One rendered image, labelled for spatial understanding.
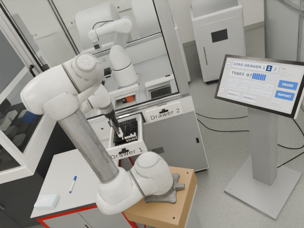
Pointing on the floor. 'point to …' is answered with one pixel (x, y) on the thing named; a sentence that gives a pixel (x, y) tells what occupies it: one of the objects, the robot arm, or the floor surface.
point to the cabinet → (175, 141)
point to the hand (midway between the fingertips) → (119, 132)
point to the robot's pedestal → (192, 216)
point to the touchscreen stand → (263, 169)
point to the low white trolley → (78, 195)
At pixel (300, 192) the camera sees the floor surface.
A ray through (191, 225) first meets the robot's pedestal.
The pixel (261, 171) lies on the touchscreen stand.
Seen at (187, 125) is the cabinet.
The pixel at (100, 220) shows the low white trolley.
